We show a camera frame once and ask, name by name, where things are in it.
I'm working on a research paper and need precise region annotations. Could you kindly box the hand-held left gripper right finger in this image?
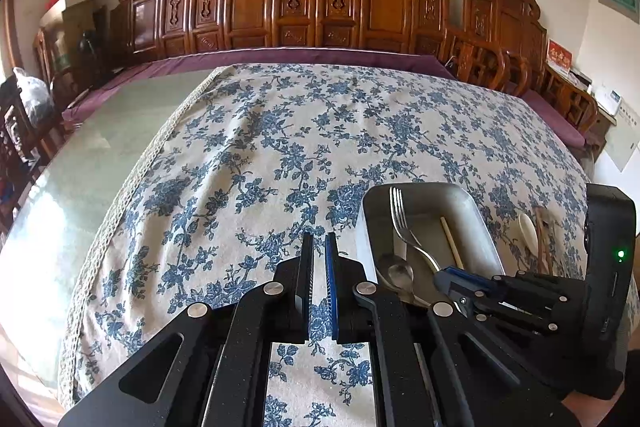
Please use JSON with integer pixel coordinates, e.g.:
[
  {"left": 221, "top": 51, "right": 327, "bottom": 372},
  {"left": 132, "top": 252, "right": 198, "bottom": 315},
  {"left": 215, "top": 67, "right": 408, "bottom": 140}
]
[{"left": 325, "top": 233, "right": 576, "bottom": 427}]

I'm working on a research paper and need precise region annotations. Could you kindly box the clear plastic bag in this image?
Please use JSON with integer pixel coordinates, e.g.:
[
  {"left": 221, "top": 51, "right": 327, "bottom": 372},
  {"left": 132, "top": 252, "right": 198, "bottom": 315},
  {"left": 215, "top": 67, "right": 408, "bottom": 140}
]
[{"left": 12, "top": 67, "right": 53, "bottom": 128}]

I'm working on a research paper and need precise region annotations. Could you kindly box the cardboard boxes stack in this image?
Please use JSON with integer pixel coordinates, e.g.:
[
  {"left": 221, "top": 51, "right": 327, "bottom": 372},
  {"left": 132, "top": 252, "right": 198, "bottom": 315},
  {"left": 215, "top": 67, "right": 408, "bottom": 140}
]
[{"left": 32, "top": 4, "right": 111, "bottom": 82}]

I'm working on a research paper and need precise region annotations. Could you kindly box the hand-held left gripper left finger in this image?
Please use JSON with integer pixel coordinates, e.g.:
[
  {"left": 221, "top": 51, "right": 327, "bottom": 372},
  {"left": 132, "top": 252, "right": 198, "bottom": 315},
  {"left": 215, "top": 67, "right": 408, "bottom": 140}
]
[{"left": 57, "top": 232, "right": 315, "bottom": 427}]

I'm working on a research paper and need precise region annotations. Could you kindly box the dark wooden dining chair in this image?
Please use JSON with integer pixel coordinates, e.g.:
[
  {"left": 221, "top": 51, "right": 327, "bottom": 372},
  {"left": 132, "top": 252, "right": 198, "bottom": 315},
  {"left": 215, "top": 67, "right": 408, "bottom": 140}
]
[{"left": 0, "top": 77, "right": 51, "bottom": 188}]

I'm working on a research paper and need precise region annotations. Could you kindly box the light wooden chopstick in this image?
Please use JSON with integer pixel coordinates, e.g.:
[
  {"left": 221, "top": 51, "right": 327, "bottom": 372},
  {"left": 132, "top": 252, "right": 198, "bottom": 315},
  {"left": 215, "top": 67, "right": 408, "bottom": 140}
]
[{"left": 439, "top": 216, "right": 465, "bottom": 269}]

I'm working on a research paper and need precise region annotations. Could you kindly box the white desk telephone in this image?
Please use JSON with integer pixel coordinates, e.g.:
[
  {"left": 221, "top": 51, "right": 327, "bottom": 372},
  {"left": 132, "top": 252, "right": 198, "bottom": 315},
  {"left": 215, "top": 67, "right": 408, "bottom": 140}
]
[{"left": 595, "top": 87, "right": 623, "bottom": 115}]

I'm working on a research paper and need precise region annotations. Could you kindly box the rectangular metal tray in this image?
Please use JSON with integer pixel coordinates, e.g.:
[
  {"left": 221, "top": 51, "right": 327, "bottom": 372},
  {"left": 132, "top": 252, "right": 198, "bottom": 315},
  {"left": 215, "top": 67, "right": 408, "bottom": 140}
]
[{"left": 356, "top": 182, "right": 506, "bottom": 308}]

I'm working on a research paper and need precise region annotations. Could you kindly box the purple armchair cushion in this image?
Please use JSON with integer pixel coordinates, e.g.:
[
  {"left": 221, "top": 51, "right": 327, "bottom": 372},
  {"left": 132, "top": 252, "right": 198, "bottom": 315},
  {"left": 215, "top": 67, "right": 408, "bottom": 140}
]
[{"left": 520, "top": 89, "right": 587, "bottom": 148}]

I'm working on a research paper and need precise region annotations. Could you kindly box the carved wooden armchair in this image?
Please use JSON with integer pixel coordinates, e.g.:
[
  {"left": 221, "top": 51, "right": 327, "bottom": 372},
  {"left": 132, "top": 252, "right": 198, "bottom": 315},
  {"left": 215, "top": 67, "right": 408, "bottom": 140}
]
[{"left": 442, "top": 0, "right": 601, "bottom": 148}]

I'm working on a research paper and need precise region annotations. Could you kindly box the blue floral tablecloth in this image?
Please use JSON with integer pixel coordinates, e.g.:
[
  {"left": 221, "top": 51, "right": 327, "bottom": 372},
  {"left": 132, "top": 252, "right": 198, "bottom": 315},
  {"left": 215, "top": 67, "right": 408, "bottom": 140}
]
[{"left": 57, "top": 63, "right": 640, "bottom": 427}]

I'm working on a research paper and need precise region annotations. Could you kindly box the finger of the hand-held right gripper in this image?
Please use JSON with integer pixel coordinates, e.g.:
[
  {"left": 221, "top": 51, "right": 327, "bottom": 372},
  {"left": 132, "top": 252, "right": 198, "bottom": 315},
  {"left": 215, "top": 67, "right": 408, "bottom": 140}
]
[
  {"left": 442, "top": 266, "right": 586, "bottom": 308},
  {"left": 433, "top": 274, "right": 563, "bottom": 338}
]

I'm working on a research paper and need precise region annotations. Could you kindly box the metal spoon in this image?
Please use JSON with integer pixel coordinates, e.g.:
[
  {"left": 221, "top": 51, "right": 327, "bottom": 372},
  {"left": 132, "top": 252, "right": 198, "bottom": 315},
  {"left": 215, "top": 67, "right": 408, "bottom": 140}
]
[{"left": 376, "top": 253, "right": 433, "bottom": 309}]

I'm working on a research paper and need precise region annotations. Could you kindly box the wooden door frame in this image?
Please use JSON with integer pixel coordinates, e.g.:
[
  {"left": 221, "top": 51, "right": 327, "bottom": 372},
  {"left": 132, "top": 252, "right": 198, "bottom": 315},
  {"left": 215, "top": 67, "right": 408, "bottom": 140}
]
[{"left": 0, "top": 0, "right": 23, "bottom": 72}]

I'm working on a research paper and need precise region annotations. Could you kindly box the purple sofa cushion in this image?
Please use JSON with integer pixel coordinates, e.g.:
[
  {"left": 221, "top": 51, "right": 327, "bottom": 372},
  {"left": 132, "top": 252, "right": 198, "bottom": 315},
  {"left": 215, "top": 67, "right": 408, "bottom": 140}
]
[{"left": 61, "top": 48, "right": 453, "bottom": 132}]

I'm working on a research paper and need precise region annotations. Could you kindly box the person's right forearm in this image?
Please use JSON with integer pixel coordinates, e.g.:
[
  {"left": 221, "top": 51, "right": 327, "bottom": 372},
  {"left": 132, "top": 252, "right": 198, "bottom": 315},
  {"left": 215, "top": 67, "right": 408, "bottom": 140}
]
[{"left": 560, "top": 387, "right": 640, "bottom": 427}]

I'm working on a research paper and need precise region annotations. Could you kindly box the metal fork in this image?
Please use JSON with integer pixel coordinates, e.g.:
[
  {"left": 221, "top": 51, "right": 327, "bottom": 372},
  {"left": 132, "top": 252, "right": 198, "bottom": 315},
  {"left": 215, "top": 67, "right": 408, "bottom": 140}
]
[{"left": 389, "top": 187, "right": 442, "bottom": 273}]

